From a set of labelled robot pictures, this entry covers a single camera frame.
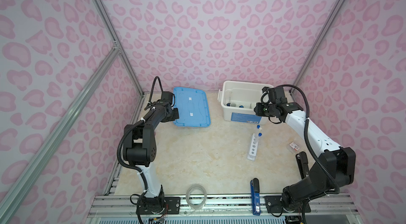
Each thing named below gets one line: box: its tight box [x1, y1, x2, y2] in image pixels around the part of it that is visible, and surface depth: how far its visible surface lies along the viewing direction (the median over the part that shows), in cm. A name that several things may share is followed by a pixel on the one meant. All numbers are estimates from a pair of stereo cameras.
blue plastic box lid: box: [172, 86, 211, 128], surface depth 110 cm
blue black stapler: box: [250, 177, 262, 216], surface depth 75 cm
